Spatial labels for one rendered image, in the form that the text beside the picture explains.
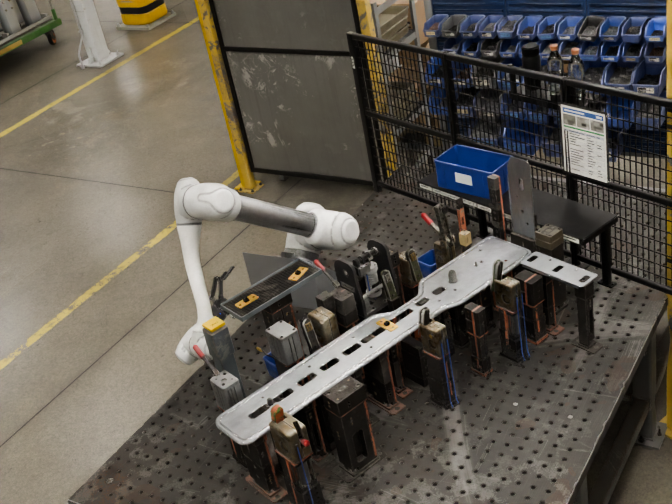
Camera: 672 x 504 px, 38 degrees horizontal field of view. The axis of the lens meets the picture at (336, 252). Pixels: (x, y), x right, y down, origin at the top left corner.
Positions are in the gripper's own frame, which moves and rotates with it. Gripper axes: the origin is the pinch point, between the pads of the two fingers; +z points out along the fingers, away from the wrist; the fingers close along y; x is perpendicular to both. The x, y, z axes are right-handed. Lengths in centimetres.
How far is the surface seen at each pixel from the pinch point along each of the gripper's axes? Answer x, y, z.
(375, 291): 51, 30, 19
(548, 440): 108, 89, 5
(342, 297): 56, 18, 8
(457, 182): 21, 43, 87
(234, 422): 76, 6, -52
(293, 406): 82, 17, -36
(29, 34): -703, -163, 178
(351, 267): 60, 13, 18
